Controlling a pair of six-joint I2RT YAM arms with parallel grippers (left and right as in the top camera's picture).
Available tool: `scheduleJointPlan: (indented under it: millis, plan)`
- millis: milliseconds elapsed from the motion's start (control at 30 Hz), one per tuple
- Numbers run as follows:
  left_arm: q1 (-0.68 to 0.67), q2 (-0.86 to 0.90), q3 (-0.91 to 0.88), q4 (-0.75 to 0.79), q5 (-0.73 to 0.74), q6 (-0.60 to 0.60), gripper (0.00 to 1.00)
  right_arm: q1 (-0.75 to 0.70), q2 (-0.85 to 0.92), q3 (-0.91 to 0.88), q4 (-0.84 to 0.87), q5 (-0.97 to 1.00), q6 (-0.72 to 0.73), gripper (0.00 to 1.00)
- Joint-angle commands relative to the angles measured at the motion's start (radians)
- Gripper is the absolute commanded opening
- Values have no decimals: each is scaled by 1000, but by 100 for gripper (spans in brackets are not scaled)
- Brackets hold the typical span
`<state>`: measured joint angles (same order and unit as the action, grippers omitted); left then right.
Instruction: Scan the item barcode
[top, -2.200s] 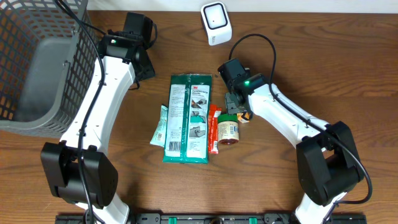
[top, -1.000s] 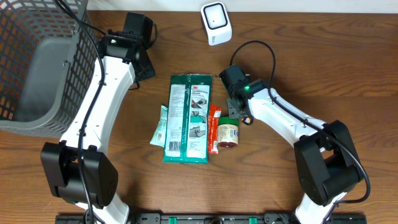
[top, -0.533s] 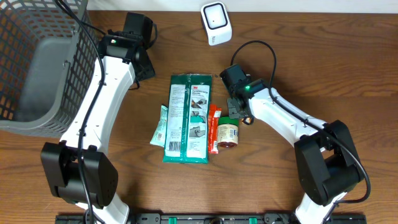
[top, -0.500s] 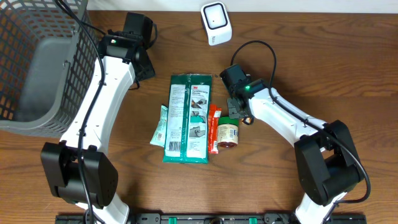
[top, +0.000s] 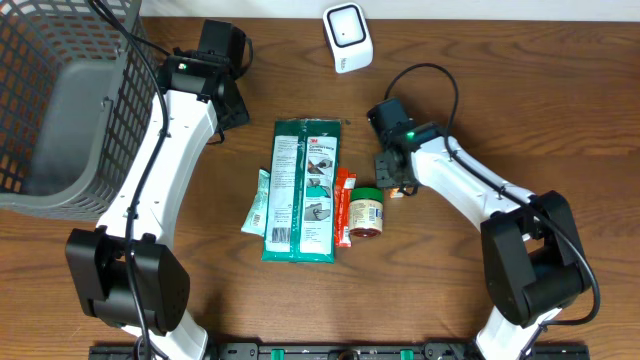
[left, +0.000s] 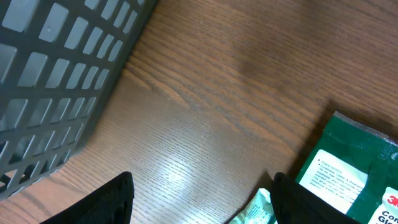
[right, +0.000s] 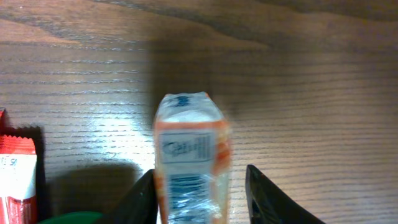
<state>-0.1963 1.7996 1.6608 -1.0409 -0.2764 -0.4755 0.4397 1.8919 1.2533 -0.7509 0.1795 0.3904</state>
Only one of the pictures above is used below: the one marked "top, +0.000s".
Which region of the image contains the white barcode scanner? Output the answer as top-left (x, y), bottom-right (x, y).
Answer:
top-left (322, 2), bottom-right (374, 74)

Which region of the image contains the orange snack packet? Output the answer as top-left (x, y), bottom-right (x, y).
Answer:
top-left (390, 188), bottom-right (404, 198)

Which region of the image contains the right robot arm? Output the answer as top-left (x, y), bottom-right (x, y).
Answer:
top-left (374, 120), bottom-right (599, 359)

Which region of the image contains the pale green wet wipes pack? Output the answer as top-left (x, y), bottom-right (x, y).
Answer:
top-left (241, 169), bottom-right (270, 236)

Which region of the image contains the green 3M gloves package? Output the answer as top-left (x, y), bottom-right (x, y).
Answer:
top-left (262, 118), bottom-right (341, 263)

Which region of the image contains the green-lidded seasoning jar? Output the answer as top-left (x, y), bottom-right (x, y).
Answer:
top-left (348, 187), bottom-right (384, 238)

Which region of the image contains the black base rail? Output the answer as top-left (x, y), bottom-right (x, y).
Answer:
top-left (88, 341), bottom-right (591, 360)

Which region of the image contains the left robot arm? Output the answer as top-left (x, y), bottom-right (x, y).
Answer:
top-left (65, 54), bottom-right (249, 359)

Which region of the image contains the grey plastic mesh basket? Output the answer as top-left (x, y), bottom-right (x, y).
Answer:
top-left (1, 0), bottom-right (157, 221)

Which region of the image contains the red white sachet stick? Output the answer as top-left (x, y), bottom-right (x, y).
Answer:
top-left (334, 167), bottom-right (357, 248)

